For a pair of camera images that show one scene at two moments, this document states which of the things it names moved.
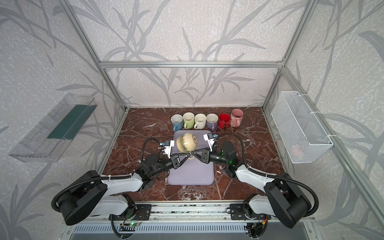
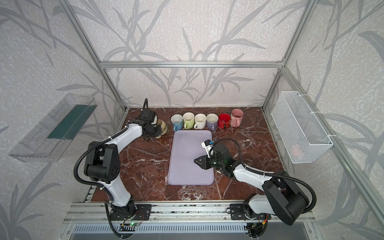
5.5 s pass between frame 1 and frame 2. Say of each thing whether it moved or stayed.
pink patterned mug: stayed
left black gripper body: moved
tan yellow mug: moved
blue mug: stayed
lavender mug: stayed
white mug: stayed
